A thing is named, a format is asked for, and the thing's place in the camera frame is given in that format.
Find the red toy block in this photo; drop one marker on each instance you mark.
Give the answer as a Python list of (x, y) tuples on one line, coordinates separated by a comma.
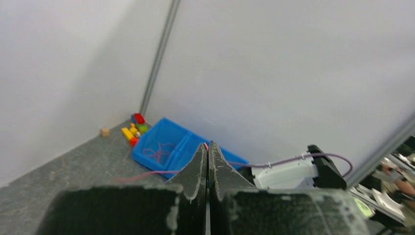
[(138, 118)]

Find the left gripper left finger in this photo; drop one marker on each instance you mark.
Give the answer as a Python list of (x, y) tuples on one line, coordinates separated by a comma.
[(176, 207)]

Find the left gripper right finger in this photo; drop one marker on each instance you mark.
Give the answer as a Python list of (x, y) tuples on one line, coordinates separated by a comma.
[(237, 207)]

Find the right aluminium corner post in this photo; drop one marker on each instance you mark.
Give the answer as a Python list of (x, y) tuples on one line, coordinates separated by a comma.
[(166, 31)]

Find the yellow toy block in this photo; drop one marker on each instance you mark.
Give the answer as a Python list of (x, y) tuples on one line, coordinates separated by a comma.
[(126, 132)]

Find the green toy block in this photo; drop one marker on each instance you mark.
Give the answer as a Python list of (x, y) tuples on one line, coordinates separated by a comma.
[(142, 128)]

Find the small wooden block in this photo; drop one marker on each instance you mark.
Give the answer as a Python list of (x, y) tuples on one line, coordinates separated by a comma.
[(104, 132)]

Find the blue plastic bin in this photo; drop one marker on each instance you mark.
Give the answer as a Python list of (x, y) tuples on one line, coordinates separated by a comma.
[(167, 147)]

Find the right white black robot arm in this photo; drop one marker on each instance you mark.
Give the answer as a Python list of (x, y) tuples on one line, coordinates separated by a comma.
[(312, 169)]

